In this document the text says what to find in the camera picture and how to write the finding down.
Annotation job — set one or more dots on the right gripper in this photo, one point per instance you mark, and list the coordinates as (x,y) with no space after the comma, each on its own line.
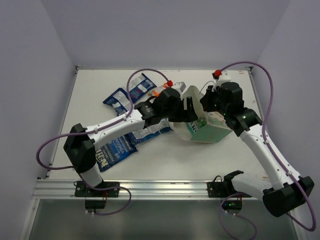
(206,99)

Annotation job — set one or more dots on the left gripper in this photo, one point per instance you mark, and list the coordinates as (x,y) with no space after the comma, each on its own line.
(186,110)

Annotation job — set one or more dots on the green candy bag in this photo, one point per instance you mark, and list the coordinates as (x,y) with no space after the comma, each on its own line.
(196,125)

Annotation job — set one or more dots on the green paper bag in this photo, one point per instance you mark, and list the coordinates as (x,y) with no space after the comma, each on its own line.
(216,128)

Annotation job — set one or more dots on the orange white snack bag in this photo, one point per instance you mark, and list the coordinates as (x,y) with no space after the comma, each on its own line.
(156,91)

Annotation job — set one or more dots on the blue white snack bag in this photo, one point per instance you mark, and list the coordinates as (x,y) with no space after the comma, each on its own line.
(139,87)

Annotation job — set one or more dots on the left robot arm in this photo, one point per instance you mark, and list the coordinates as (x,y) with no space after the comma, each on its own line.
(82,143)

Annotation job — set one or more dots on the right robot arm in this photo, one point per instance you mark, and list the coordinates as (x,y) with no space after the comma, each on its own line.
(288,188)

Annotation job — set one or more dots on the right black control box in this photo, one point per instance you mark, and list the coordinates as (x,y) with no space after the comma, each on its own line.
(232,205)

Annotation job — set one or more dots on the black control box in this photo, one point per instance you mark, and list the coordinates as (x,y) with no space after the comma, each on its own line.
(93,205)
(232,205)

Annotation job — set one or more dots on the left black control box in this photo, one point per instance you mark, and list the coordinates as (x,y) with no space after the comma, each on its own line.
(93,205)

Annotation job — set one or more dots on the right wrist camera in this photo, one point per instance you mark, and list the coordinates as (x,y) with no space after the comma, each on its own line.
(220,77)

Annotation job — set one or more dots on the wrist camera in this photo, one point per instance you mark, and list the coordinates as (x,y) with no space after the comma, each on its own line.
(175,87)
(220,77)

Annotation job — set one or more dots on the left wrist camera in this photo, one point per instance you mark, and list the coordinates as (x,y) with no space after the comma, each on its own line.
(175,87)

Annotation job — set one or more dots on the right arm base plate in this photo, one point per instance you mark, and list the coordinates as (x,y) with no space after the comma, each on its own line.
(220,189)

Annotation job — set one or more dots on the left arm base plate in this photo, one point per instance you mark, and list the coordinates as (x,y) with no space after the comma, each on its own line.
(82,191)

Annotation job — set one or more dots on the aluminium rail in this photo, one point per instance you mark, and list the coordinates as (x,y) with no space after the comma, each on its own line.
(137,190)

